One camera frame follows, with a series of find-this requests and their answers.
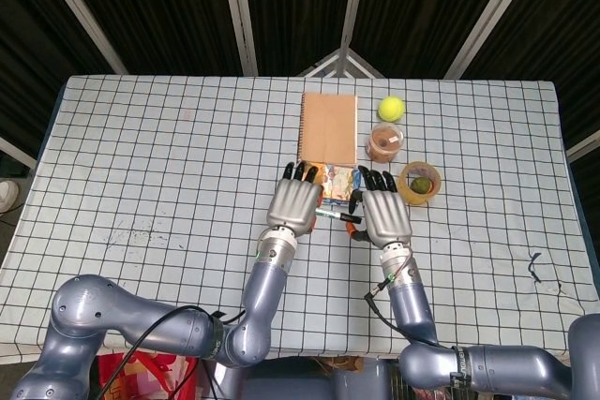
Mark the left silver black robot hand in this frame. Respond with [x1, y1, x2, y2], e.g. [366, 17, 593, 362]
[265, 160, 325, 237]

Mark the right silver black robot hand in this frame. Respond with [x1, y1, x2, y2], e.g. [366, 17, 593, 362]
[345, 166, 413, 249]

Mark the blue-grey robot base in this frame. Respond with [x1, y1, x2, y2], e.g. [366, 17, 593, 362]
[215, 356, 399, 400]

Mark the yellow packing tape roll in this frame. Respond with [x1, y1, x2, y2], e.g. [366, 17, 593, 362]
[396, 160, 443, 207]

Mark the orange blue foil snack packet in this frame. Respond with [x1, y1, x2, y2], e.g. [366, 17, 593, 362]
[299, 160, 363, 212]

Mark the clear jar of rubber bands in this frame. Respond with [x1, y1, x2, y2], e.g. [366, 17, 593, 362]
[365, 122, 406, 164]

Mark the brown spiral notebook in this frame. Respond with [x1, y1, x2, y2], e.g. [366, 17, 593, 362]
[295, 92, 360, 167]

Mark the yellow tennis ball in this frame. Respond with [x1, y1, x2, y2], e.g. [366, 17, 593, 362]
[377, 95, 406, 123]

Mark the brown cardboard piece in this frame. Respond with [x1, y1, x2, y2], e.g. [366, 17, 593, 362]
[313, 355, 366, 373]

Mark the black thread scrap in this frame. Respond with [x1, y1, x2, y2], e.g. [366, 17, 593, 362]
[528, 252, 544, 284]

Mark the white black checkered tablecloth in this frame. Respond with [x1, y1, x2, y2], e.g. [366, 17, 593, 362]
[0, 74, 600, 373]

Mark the red patterned shopping bag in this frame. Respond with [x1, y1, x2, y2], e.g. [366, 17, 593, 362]
[97, 351, 201, 400]

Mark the white shoe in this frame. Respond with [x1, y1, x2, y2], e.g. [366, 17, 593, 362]
[0, 179, 21, 217]

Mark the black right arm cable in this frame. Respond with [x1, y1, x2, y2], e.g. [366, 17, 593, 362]
[364, 249, 440, 345]

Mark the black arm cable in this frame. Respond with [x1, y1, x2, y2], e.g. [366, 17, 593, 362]
[99, 304, 249, 400]
[364, 249, 440, 345]

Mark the white triangular frame base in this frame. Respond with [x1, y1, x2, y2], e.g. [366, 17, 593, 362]
[297, 47, 385, 79]

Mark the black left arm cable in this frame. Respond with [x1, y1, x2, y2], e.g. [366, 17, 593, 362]
[99, 304, 249, 400]

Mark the white metal frame post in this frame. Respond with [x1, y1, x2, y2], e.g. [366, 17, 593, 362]
[217, 0, 260, 77]
[30, 0, 130, 76]
[442, 0, 548, 79]
[0, 136, 38, 170]
[565, 130, 600, 162]
[337, 0, 371, 52]

